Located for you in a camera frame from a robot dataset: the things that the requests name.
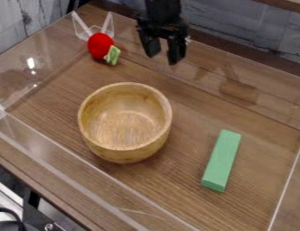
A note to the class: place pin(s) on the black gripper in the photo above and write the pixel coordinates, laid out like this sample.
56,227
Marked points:
161,22

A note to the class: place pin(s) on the green rectangular block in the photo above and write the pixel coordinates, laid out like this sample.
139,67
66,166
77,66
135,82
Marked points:
218,167

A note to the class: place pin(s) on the round wooden bowl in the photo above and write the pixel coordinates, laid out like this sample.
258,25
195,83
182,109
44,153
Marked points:
125,121

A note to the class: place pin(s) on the red plush fruit green leaf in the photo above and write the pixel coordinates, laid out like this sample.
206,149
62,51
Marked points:
102,48

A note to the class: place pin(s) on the black metal table leg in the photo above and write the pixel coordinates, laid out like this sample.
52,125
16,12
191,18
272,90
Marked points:
42,216

